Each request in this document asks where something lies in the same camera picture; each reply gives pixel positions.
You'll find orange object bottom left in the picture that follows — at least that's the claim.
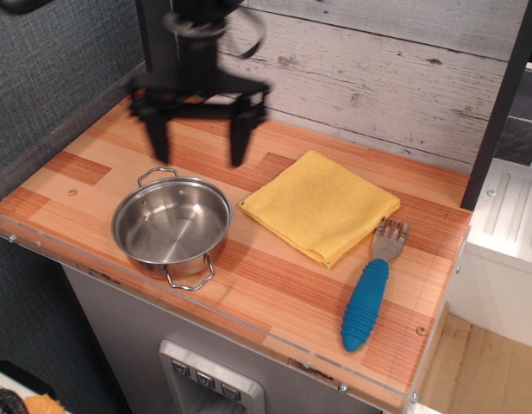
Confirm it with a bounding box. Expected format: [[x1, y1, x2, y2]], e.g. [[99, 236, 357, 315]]
[[24, 394, 66, 414]]

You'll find dark grey left post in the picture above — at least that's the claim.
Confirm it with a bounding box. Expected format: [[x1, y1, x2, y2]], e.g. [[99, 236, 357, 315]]
[[130, 0, 178, 109]]

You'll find yellow folded cloth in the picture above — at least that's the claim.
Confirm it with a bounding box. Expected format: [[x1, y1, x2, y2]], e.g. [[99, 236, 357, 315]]
[[239, 150, 401, 269]]

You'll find dark grey post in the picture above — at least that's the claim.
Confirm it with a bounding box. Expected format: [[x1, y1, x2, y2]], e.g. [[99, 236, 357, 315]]
[[460, 0, 532, 211], [130, 0, 178, 109]]

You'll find dark grey right post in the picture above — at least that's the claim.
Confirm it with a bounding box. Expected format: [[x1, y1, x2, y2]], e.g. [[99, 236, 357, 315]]
[[460, 0, 532, 211]]

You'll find grey toy fridge cabinet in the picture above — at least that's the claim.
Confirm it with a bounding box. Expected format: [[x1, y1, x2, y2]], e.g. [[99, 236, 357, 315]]
[[65, 267, 378, 413]]

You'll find stainless steel pot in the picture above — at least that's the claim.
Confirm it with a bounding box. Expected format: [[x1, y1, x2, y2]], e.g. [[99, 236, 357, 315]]
[[111, 167, 233, 292]]

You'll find silver dispenser panel with buttons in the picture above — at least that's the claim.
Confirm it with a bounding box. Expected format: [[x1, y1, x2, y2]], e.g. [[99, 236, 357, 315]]
[[159, 340, 266, 413]]

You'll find blue handled metal fork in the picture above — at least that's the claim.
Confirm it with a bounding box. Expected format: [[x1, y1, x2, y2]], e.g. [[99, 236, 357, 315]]
[[341, 218, 409, 352]]

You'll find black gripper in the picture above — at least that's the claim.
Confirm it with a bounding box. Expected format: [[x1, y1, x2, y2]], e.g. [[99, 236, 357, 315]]
[[128, 25, 270, 167]]

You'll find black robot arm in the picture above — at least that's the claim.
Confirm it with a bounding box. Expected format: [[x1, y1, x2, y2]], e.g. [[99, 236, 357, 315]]
[[128, 1, 270, 166]]

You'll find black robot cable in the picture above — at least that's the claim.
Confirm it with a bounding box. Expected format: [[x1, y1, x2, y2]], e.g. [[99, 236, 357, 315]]
[[230, 8, 269, 61]]

